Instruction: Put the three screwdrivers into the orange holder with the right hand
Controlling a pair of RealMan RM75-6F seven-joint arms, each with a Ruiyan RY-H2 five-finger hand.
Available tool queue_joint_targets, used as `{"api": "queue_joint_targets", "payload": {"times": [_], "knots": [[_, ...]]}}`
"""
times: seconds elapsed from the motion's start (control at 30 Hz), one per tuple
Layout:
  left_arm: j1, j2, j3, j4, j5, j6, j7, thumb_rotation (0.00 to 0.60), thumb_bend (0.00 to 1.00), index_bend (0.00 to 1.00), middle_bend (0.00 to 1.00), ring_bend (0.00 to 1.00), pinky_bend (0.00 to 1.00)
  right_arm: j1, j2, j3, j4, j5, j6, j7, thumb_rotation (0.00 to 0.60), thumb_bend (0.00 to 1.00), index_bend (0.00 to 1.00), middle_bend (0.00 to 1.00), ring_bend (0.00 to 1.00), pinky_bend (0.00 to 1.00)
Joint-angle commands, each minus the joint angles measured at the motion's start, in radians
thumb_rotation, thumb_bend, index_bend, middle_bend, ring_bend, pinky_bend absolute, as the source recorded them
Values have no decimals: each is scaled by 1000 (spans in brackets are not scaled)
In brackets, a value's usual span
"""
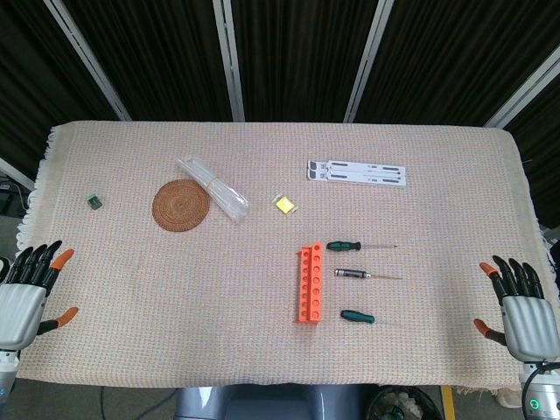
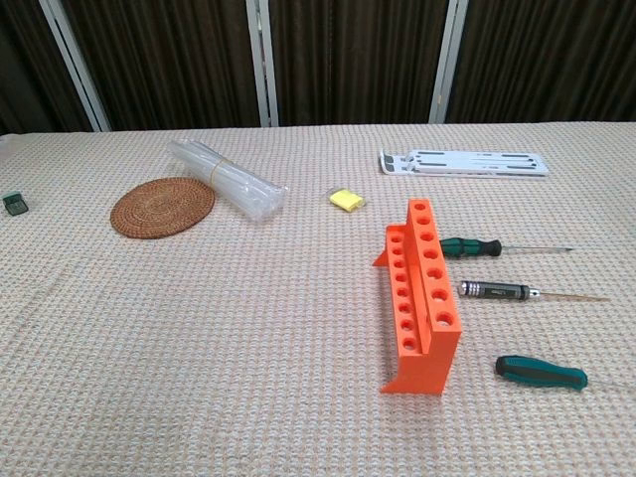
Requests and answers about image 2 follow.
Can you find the slim green black screwdriver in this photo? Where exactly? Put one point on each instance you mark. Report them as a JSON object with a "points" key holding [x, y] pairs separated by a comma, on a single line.
{"points": [[467, 247]]}

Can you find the silver black precision screwdriver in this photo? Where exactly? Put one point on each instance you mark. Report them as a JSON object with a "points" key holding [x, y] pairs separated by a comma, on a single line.
{"points": [[492, 290]]}

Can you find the thick teal black screwdriver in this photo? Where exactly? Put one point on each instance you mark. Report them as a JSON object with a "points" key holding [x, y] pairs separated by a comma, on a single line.
{"points": [[541, 372]]}

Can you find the orange screwdriver holder rack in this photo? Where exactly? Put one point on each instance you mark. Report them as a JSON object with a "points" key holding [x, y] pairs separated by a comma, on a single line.
{"points": [[422, 358]]}

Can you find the small yellow packet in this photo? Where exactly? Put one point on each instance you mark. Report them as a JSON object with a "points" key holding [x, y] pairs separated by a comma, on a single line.
{"points": [[345, 200]]}

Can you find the bundle of clear plastic tubes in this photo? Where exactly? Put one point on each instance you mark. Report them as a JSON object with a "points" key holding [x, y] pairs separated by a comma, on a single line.
{"points": [[233, 186]]}

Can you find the beige woven tablecloth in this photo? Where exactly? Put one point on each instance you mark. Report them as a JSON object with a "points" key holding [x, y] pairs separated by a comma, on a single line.
{"points": [[248, 348]]}

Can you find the round woven rattan coaster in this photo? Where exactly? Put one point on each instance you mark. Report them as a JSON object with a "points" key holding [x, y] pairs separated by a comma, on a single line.
{"points": [[154, 211]]}

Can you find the white folding laptop stand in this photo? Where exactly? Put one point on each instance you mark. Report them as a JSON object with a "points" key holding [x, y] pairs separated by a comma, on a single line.
{"points": [[467, 164]]}

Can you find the small green box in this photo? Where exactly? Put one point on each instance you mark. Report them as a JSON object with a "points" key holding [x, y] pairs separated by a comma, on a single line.
{"points": [[15, 204]]}

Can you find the white partition frame post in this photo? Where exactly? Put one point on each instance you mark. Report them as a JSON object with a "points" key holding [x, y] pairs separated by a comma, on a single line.
{"points": [[447, 64], [75, 64], [263, 64]]}

